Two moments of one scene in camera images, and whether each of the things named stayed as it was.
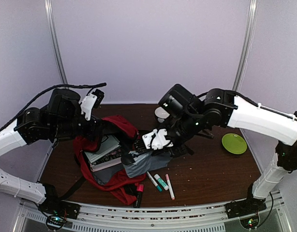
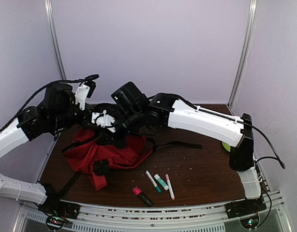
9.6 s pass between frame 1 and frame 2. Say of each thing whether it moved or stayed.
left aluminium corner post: stayed
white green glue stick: stayed
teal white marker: stayed
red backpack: moved
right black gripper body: moved
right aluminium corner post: stayed
